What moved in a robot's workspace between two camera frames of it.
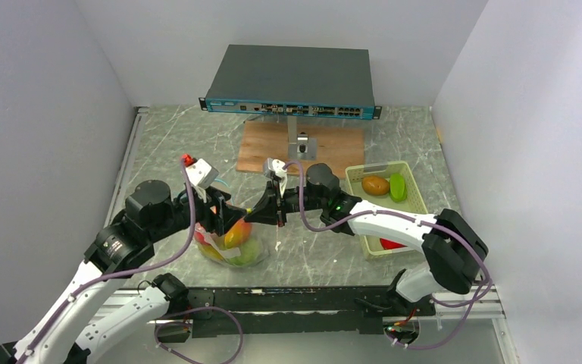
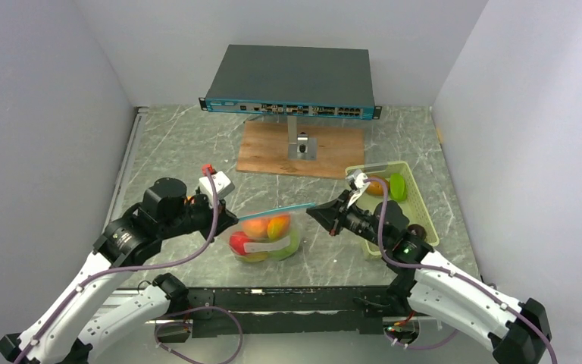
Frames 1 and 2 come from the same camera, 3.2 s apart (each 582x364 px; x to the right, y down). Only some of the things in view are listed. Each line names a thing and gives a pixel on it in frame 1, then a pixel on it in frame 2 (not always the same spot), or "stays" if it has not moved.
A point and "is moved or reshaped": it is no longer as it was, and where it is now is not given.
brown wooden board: (339, 146) stays
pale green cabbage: (250, 253) to (286, 252)
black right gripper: (267, 209) to (333, 214)
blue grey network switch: (293, 81) stays
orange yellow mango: (238, 235) to (278, 227)
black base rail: (264, 311) stays
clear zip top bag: (241, 245) is moved or reshaped
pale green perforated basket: (372, 246) stays
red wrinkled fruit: (199, 237) is moved or reshaped
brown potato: (375, 185) stays
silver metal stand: (300, 146) stays
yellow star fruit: (207, 249) to (255, 257)
